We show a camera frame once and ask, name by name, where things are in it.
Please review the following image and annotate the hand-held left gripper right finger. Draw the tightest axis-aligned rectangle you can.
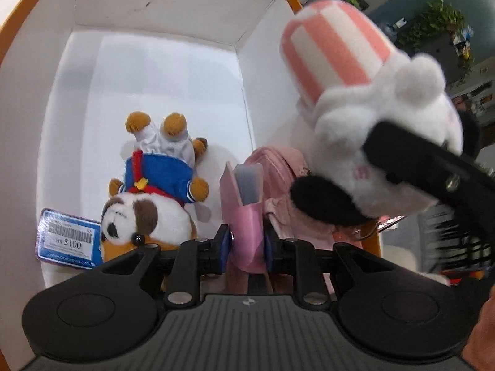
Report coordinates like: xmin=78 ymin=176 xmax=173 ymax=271
xmin=264 ymin=228 xmax=422 ymax=309

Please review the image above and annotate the pink mini backpack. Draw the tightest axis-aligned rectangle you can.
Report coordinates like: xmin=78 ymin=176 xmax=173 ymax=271
xmin=220 ymin=146 xmax=381 ymax=294

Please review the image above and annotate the person's right forearm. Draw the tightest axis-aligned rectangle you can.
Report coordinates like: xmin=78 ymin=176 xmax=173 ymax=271
xmin=460 ymin=297 xmax=495 ymax=371

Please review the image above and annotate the blue paper tag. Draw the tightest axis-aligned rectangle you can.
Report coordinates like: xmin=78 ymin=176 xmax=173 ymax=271
xmin=36 ymin=208 xmax=103 ymax=269

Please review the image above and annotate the white cardboard box orange rim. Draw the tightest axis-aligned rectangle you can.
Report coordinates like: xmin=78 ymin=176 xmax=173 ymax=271
xmin=0 ymin=0 xmax=381 ymax=302

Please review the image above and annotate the white plush pink striped hat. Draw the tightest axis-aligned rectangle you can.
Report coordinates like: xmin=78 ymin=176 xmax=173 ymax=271
xmin=280 ymin=0 xmax=482 ymax=228

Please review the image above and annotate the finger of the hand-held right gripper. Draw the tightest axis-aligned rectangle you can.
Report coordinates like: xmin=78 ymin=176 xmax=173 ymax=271
xmin=365 ymin=121 xmax=495 ymax=221

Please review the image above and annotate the brown white plush dog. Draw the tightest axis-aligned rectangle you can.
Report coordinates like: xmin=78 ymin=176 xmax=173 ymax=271
xmin=100 ymin=111 xmax=211 ymax=263

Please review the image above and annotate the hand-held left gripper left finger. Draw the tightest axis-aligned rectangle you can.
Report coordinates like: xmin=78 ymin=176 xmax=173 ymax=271
xmin=83 ymin=224 xmax=235 ymax=310

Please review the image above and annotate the hanging green vine plant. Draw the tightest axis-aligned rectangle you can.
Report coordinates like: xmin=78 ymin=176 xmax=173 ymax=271
xmin=398 ymin=0 xmax=476 ymax=82

